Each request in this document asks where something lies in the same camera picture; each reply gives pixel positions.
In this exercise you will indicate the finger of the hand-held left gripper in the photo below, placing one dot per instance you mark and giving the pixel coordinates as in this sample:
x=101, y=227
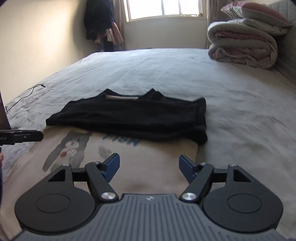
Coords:
x=32, y=136

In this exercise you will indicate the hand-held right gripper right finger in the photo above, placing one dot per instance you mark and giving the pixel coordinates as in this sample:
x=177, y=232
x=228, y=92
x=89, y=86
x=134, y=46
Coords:
x=186, y=166

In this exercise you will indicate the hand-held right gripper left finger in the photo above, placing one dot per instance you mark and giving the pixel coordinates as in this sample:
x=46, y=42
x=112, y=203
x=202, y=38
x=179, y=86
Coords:
x=113, y=165

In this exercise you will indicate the cream and black printed sweatshirt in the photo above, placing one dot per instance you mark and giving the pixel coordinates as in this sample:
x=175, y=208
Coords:
x=138, y=115

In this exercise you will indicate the black phone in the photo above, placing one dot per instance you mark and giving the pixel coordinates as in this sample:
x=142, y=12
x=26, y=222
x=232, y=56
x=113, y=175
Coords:
x=3, y=111

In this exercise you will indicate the person's dark fur-trimmed jacket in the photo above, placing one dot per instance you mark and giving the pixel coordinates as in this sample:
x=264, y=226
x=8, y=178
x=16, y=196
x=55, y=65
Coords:
x=1, y=185

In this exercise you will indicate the grey bed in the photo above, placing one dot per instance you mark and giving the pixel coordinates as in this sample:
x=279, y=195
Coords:
x=231, y=97

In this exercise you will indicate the pink hanging garment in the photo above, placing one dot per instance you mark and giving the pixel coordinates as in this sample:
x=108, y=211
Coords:
x=115, y=34

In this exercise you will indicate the dark hanging coat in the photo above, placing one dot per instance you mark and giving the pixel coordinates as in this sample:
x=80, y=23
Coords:
x=98, y=18

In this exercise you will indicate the folded grey and pink quilt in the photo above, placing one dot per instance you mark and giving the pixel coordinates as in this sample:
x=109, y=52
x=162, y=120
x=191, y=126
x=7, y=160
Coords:
x=242, y=44

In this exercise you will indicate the beige patterned curtain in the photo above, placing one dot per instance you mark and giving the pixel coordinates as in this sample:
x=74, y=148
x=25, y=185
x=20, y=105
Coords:
x=120, y=23
x=211, y=14

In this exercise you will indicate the grey quilted headboard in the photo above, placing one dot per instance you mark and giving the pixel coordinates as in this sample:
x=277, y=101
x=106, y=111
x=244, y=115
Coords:
x=286, y=51

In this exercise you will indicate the window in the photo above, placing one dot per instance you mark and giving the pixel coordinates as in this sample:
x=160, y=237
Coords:
x=161, y=8

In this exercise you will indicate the pink pillow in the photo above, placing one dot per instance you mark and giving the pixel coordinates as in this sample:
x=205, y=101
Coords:
x=256, y=11

